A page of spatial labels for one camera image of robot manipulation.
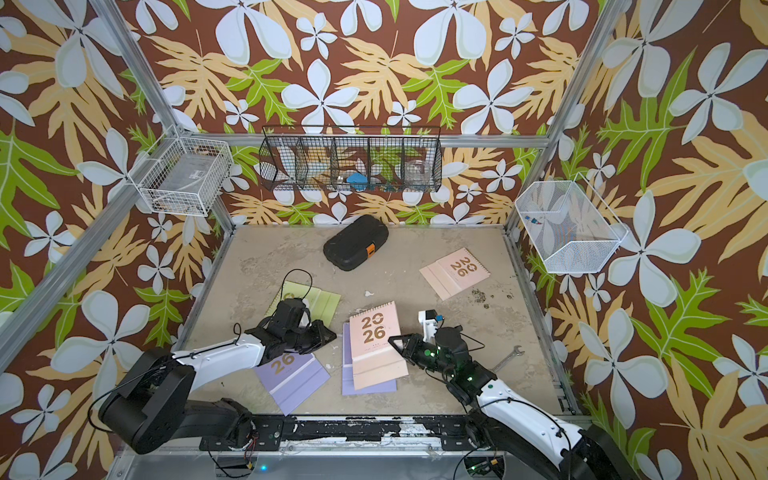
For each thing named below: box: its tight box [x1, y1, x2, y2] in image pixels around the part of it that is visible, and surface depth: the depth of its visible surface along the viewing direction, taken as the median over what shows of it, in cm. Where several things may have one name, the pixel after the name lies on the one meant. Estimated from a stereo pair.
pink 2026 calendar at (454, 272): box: [419, 247, 491, 301], surface depth 107 cm
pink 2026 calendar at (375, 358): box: [349, 301, 409, 391], surface depth 80 cm
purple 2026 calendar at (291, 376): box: [254, 351, 331, 416], surface depth 84 cm
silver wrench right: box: [491, 345, 525, 373], surface depth 90 cm
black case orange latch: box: [323, 215, 389, 271], surface depth 110 cm
